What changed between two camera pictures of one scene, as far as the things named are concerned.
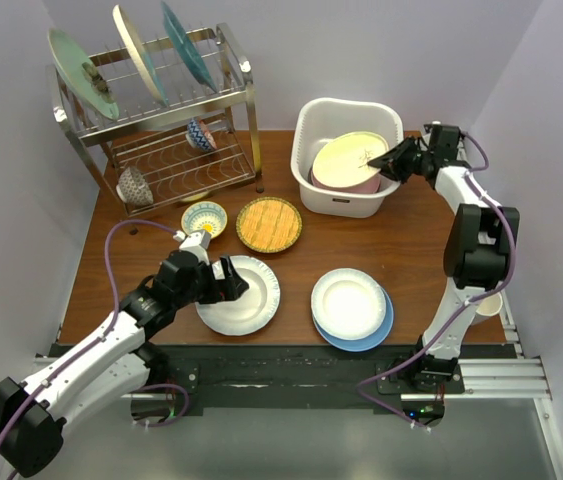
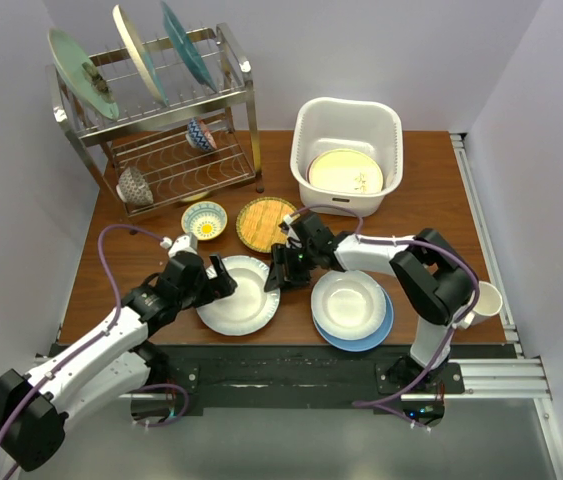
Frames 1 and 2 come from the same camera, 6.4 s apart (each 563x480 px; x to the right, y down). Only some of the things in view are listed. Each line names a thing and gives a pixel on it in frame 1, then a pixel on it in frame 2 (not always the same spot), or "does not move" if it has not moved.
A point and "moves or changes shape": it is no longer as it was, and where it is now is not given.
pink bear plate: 369,186 -> 308,171
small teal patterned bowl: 204,216 does not move
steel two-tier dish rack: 163,120 does not move
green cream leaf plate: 342,160 moves or changes shape
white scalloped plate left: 252,309 does not move
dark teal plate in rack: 186,47 does not move
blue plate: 369,343 does not move
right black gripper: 392,164 -> 280,254
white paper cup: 489,307 does not move
